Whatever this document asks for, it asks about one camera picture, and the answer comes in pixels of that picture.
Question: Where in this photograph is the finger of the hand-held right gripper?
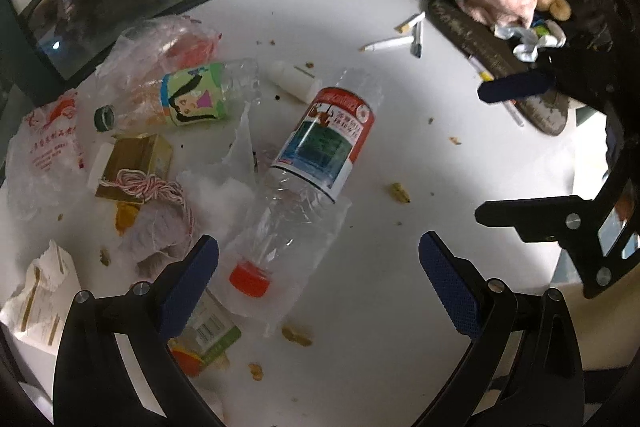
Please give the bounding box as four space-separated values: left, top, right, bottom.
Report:
474 195 622 300
476 70 558 106

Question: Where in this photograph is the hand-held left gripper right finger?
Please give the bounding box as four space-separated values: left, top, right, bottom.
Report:
414 231 585 427

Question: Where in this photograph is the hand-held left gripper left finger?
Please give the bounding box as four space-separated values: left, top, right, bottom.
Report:
52 234 222 427

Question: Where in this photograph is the brown battery package card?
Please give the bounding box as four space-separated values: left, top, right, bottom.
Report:
167 286 244 379

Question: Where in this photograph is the gold cardboard box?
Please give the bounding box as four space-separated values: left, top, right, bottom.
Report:
94 133 174 206

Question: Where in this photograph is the red label clear plastic bottle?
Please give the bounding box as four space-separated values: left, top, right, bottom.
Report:
229 68 385 299

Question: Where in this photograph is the white pen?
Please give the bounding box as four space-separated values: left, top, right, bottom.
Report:
467 54 526 128

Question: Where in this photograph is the crumpled white wrapper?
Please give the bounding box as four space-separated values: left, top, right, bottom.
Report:
494 19 567 64

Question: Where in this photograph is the dark printed board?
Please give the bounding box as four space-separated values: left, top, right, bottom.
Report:
429 0 572 138

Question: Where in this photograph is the crumpled white tissue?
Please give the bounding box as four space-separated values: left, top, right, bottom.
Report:
119 169 263 269

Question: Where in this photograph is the orange peel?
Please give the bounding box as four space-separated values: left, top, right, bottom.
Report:
115 201 139 236

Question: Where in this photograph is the torn white paper envelope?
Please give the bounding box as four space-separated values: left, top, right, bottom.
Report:
0 238 82 349

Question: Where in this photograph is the green label plastic bottle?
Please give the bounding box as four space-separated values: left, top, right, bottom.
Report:
94 58 264 134

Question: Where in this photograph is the white red-print plastic bag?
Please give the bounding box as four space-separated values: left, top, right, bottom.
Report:
6 88 90 222

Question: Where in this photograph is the small white bottle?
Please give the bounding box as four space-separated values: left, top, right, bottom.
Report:
264 60 324 104

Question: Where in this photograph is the clear plastic bag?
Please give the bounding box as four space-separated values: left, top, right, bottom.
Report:
79 13 224 142

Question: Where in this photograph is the red white string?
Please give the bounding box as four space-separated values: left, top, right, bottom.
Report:
99 168 197 239

